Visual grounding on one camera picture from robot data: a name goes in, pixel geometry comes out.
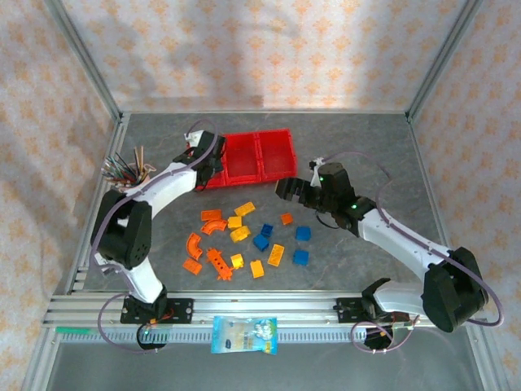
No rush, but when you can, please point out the orange curved lego piece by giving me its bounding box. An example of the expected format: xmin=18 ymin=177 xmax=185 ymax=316
xmin=186 ymin=233 xmax=204 ymax=261
xmin=202 ymin=218 xmax=229 ymax=236

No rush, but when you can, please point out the yellow lego plate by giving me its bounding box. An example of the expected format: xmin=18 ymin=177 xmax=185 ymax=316
xmin=267 ymin=244 xmax=286 ymax=268

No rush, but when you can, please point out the pink cup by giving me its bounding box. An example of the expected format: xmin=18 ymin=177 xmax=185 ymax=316
xmin=117 ymin=162 xmax=158 ymax=195

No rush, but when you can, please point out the bundle of coloured pencils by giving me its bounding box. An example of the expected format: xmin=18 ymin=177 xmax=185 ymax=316
xmin=100 ymin=145 xmax=150 ymax=189

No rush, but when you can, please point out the orange long holed lego beam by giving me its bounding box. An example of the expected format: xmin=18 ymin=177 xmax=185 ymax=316
xmin=205 ymin=247 xmax=235 ymax=282

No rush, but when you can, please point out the blue and white snack bag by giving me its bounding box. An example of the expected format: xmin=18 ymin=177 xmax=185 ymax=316
xmin=210 ymin=315 xmax=280 ymax=355

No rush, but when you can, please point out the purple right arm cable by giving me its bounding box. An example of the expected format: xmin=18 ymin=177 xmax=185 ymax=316
xmin=321 ymin=151 xmax=506 ymax=356

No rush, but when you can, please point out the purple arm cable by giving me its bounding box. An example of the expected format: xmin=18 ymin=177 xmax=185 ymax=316
xmin=89 ymin=119 xmax=221 ymax=355
xmin=321 ymin=151 xmax=506 ymax=356

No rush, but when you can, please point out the aluminium table side rail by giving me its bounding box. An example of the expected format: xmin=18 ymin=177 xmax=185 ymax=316
xmin=406 ymin=117 xmax=465 ymax=261
xmin=68 ymin=113 xmax=131 ymax=295

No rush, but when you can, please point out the aluminium mounting rail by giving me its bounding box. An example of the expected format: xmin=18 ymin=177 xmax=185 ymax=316
xmin=43 ymin=291 xmax=488 ymax=327

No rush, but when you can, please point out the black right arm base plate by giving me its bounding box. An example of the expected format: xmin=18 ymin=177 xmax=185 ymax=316
xmin=335 ymin=297 xmax=408 ymax=323

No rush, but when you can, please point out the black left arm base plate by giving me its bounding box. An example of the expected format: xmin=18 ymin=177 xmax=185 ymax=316
xmin=120 ymin=297 xmax=195 ymax=325

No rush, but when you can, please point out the grey slotted cable tray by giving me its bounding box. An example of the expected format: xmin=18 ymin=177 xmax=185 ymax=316
xmin=56 ymin=325 xmax=408 ymax=344

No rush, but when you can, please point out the aluminium frame post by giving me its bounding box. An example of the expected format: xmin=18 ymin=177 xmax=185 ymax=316
xmin=43 ymin=0 xmax=124 ymax=121
xmin=406 ymin=0 xmax=484 ymax=121

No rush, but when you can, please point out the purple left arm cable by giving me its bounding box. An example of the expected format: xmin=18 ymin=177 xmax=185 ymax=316
xmin=89 ymin=119 xmax=221 ymax=355

